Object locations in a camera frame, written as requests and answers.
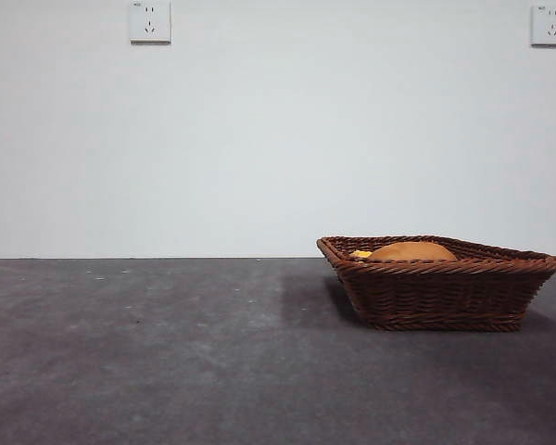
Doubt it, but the brown potato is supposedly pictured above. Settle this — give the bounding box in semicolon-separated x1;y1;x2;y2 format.
367;241;459;261

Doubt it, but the brown wicker basket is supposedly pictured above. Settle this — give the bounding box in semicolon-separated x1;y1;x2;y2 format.
315;235;556;332

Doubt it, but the white wall socket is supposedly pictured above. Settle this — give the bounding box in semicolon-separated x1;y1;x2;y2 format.
530;4;556;47
129;0;171;45

